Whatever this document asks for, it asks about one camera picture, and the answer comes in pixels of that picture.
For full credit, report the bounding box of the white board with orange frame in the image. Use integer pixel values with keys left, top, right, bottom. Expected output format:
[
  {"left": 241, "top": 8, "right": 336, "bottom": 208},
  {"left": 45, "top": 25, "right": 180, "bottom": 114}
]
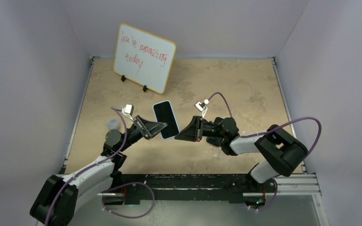
[{"left": 113, "top": 23, "right": 177, "bottom": 94}]

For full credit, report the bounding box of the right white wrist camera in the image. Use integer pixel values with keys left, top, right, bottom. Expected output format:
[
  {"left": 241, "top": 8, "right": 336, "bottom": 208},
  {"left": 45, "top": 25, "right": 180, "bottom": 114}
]
[{"left": 195, "top": 99, "right": 209, "bottom": 118}]

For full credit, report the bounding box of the black phone in black case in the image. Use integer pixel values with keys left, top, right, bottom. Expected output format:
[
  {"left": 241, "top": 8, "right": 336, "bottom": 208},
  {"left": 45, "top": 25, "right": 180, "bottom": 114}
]
[{"left": 206, "top": 137, "right": 223, "bottom": 147}]

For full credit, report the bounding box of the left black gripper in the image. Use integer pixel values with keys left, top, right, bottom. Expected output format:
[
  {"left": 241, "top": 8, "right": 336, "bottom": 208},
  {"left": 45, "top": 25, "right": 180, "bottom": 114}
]
[{"left": 118, "top": 115, "right": 167, "bottom": 153}]

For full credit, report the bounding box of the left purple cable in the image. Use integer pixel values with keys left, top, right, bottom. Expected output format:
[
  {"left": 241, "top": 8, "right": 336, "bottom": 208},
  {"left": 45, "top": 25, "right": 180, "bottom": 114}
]
[{"left": 43, "top": 106, "right": 156, "bottom": 226}]

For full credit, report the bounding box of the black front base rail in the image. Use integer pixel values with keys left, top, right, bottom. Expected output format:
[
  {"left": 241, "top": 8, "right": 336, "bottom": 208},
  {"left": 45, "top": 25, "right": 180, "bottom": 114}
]
[{"left": 102, "top": 174, "right": 266, "bottom": 207}]

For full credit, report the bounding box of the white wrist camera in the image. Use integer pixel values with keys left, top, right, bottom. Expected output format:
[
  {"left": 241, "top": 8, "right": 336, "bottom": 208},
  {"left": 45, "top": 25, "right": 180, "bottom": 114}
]
[
  {"left": 122, "top": 104, "right": 134, "bottom": 121},
  {"left": 195, "top": 99, "right": 209, "bottom": 118}
]

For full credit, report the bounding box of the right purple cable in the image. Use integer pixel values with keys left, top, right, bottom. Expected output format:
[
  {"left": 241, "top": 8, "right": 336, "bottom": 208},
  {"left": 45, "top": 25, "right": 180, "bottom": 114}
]
[{"left": 207, "top": 91, "right": 323, "bottom": 213}]

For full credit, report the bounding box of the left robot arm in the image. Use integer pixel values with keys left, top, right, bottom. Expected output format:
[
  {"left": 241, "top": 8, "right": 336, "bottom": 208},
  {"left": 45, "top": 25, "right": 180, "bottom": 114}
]
[{"left": 30, "top": 115, "right": 167, "bottom": 226}]

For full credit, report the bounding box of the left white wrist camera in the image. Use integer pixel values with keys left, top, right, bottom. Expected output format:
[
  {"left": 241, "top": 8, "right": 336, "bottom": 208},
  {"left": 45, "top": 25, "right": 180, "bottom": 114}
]
[{"left": 122, "top": 104, "right": 134, "bottom": 121}]

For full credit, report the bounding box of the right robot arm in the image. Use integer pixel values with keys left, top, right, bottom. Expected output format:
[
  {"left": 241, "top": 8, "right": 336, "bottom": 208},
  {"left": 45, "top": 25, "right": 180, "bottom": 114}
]
[{"left": 175, "top": 116, "right": 309, "bottom": 192}]

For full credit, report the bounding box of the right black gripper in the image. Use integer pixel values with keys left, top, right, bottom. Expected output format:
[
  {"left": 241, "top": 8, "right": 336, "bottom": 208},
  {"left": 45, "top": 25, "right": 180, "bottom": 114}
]
[{"left": 175, "top": 115, "right": 227, "bottom": 142}]

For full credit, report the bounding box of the purple cable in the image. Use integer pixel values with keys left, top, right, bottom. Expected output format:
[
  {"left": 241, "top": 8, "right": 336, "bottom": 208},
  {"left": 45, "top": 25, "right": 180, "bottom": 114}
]
[
  {"left": 207, "top": 91, "right": 323, "bottom": 213},
  {"left": 43, "top": 106, "right": 156, "bottom": 226}
]

